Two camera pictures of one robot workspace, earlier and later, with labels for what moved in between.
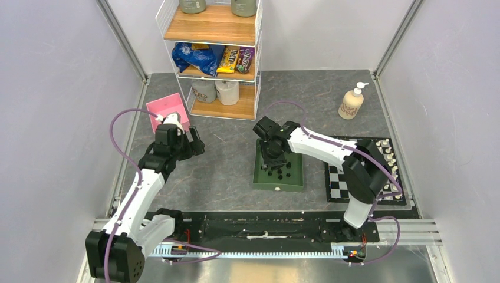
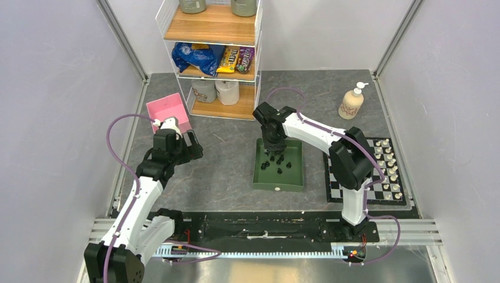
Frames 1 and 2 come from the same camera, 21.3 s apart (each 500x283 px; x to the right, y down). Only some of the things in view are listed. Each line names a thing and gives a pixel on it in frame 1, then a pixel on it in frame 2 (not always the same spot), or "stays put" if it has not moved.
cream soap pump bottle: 352,102 stays put
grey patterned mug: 204,90 stays put
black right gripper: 267,161 -> 269,147
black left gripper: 195,147 stays put
